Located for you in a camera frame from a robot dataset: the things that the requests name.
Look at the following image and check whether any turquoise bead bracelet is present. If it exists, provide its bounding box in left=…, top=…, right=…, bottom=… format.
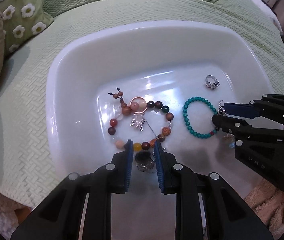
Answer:
left=183, top=96, right=219, bottom=139

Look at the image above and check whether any green daisy cushion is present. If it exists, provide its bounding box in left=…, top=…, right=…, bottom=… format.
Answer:
left=0, top=0, right=54, bottom=56

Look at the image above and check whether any white fluffy blanket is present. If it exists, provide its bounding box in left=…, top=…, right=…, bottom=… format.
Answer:
left=250, top=0, right=282, bottom=32

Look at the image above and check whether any silver flower earring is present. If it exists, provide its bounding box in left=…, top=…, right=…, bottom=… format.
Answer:
left=130, top=115, right=146, bottom=132

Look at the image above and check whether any black rose ring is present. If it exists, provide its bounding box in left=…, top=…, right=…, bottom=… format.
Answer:
left=134, top=151, right=156, bottom=173

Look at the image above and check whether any rose gold ring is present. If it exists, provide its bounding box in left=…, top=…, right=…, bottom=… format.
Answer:
left=129, top=96, right=147, bottom=113

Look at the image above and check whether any silver pink crystal earring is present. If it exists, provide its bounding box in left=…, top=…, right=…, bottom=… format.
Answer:
left=223, top=134, right=235, bottom=148

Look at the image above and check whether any gold dark stone ring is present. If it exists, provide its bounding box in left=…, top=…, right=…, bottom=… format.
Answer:
left=217, top=100, right=228, bottom=117

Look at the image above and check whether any silver cluster ring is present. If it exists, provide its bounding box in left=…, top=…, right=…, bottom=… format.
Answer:
left=205, top=74, right=220, bottom=90

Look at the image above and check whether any green textured bedspread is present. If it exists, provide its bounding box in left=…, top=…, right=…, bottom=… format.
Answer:
left=0, top=0, right=284, bottom=207

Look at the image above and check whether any multicolour bead bracelet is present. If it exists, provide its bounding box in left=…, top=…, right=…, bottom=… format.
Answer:
left=107, top=87, right=174, bottom=152

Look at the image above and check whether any silver chain necklace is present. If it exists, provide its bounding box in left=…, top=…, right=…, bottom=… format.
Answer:
left=143, top=118, right=167, bottom=153

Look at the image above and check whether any white plastic tray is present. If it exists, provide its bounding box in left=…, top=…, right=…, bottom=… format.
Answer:
left=44, top=20, right=275, bottom=240

